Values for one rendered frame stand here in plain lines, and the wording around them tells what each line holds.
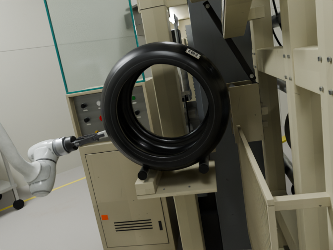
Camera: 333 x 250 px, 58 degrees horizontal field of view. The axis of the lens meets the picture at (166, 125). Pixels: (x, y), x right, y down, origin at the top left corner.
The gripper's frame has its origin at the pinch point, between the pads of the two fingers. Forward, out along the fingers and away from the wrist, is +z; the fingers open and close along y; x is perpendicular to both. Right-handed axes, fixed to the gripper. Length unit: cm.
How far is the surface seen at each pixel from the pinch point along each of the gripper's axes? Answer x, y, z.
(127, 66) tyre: -26.7, -11.8, 24.4
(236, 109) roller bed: 10, 19, 64
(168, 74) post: -17.3, 25.8, 34.6
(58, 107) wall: -11, 271, -169
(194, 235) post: 80, 26, 20
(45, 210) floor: 87, 144, -157
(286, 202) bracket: 21, -59, 66
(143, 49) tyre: -31.1, -9.5, 32.9
